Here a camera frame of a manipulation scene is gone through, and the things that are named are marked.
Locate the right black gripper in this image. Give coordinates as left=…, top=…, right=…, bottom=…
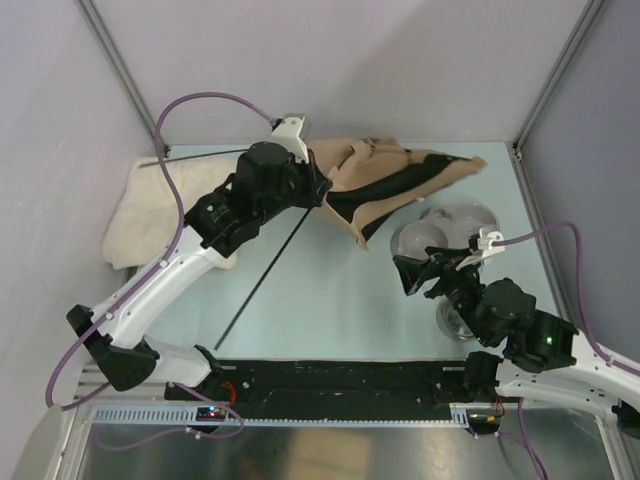
left=391, top=246, right=491, bottom=345

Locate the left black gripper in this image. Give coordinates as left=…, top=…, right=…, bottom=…
left=256, top=147, right=332, bottom=224

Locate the black tent pole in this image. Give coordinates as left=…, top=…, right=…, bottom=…
left=138, top=148, right=248, bottom=168
left=214, top=208, right=312, bottom=351

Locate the beige pet tent fabric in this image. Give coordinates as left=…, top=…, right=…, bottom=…
left=309, top=137, right=487, bottom=250

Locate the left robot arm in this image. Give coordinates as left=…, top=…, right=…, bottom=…
left=67, top=142, right=331, bottom=399

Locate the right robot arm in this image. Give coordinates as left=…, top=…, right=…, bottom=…
left=392, top=247, right=639, bottom=438

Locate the grey double pet feeder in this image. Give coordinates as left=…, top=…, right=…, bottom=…
left=390, top=203, right=500, bottom=260

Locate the stainless steel pet bowl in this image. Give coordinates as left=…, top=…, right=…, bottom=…
left=436, top=300, right=476, bottom=341

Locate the white fluffy cushion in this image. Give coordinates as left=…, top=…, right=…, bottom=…
left=101, top=155, right=236, bottom=270

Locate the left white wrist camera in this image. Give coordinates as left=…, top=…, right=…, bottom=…
left=267, top=114, right=309, bottom=164

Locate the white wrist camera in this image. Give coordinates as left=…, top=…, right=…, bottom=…
left=456, top=227, right=506, bottom=270
left=267, top=114, right=309, bottom=164

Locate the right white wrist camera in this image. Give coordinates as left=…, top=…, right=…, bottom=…
left=456, top=227, right=506, bottom=270

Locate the white slotted cable duct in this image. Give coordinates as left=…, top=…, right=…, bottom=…
left=89, top=404, right=499, bottom=428

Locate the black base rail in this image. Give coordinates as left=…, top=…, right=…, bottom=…
left=196, top=352, right=502, bottom=419

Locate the left aluminium frame post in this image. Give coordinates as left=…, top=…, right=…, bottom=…
left=74, top=0, right=156, bottom=145

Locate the aluminium frame post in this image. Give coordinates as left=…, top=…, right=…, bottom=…
left=74, top=0, right=156, bottom=145
left=512, top=0, right=610, bottom=159

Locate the right aluminium frame post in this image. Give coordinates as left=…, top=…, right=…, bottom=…
left=512, top=0, right=610, bottom=159

